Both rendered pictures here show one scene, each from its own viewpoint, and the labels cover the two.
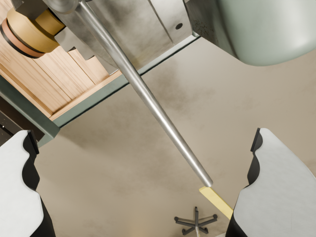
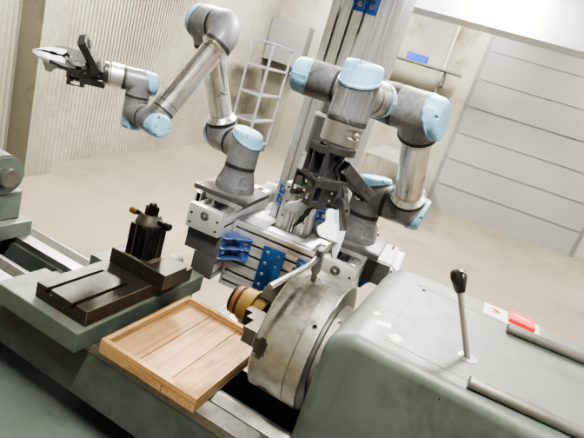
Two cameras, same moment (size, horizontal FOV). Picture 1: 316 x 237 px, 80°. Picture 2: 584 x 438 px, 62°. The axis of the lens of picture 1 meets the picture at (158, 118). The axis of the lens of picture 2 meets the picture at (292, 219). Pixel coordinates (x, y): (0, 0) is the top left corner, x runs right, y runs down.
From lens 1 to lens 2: 98 cm
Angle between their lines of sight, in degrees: 93
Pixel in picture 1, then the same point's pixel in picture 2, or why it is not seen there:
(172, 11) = (321, 315)
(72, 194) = not seen: outside the picture
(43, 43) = (247, 299)
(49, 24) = (260, 303)
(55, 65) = (175, 352)
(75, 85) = (157, 365)
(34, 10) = (267, 295)
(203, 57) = not seen: outside the picture
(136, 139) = not seen: outside the picture
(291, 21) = (359, 326)
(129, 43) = (295, 301)
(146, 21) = (310, 304)
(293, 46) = (353, 330)
